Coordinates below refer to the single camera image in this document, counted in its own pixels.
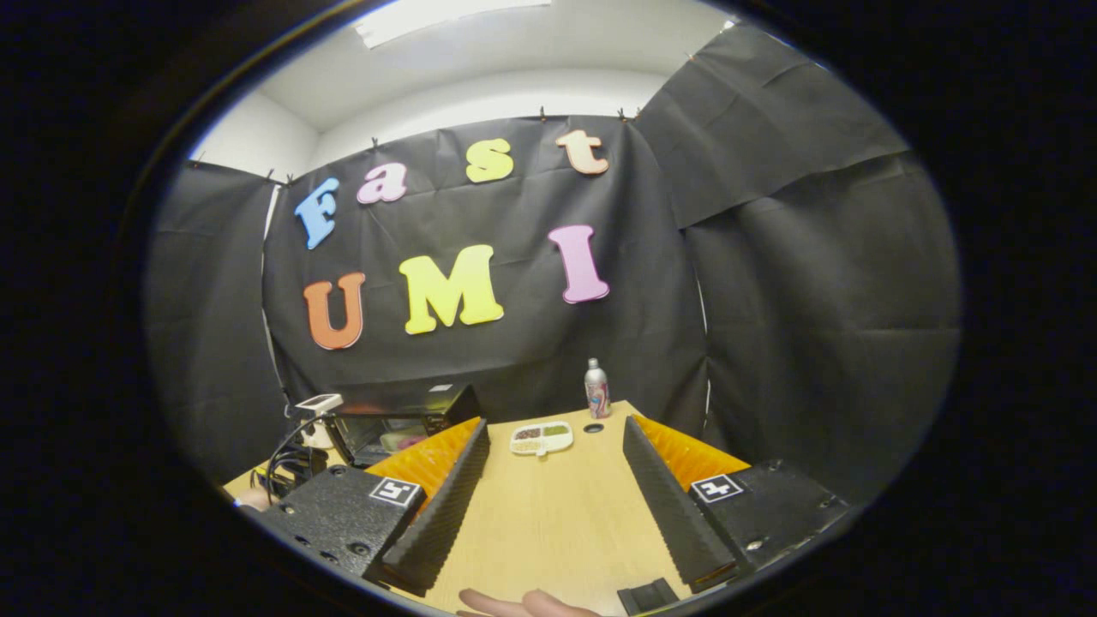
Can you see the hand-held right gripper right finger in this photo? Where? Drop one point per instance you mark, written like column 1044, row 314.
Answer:
column 677, row 523

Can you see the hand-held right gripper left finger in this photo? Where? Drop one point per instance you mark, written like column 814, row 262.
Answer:
column 437, row 523

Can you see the black electric oven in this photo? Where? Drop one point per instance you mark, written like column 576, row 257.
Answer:
column 403, row 401

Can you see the white toaster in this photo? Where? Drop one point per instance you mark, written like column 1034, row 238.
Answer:
column 319, row 403

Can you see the small black block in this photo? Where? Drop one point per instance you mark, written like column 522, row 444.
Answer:
column 647, row 597

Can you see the white divided snack dish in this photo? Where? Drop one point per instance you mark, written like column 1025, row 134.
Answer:
column 542, row 438

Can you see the silver drink bottle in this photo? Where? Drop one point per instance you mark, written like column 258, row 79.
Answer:
column 597, row 394

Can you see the black backdrop cloth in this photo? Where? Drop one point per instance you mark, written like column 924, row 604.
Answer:
column 814, row 343

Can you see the large ceiling light panel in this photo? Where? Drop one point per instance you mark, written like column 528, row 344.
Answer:
column 446, row 17

